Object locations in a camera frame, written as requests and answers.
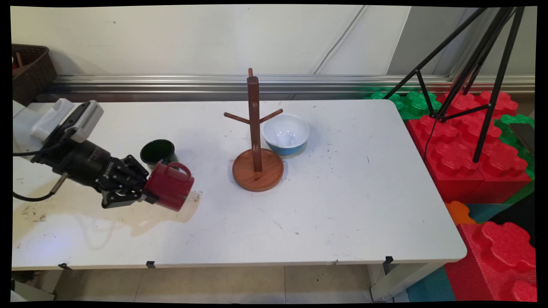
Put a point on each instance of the brown wooden mug tree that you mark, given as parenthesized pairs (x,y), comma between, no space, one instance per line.
(253,98)

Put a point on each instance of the silver metal window rail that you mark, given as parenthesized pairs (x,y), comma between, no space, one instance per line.
(299,83)

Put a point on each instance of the orange foam block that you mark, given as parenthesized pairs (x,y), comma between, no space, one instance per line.
(459,212)

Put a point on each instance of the dark green mug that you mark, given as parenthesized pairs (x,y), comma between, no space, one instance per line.
(156,152)

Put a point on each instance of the black tripod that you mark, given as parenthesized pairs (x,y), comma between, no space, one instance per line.
(498,85)

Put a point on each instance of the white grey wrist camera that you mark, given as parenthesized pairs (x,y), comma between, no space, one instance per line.
(85,119)

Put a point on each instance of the large red foam block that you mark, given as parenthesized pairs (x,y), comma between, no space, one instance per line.
(462,158)

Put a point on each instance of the red enamel mug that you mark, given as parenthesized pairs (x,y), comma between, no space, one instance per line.
(171,188)

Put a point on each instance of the brown wicker basket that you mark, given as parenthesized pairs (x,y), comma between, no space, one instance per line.
(32,72)

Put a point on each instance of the green foam block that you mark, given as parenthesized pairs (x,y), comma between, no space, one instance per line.
(513,137)
(411,105)

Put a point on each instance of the white table leg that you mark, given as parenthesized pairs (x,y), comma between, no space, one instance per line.
(398,282)

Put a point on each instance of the white and blue bowl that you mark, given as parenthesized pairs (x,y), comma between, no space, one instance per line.
(285,130)

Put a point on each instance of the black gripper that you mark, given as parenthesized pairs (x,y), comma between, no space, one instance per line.
(85,164)

